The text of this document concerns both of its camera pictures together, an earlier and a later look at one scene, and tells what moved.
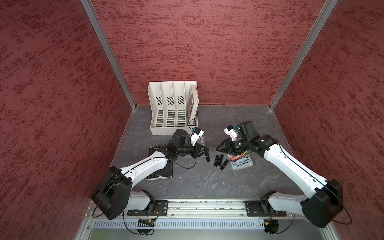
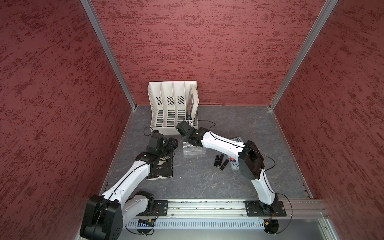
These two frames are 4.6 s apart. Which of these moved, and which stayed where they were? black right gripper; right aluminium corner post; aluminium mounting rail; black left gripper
Moved: black left gripper; black right gripper
Stayed: right aluminium corner post; aluminium mounting rail
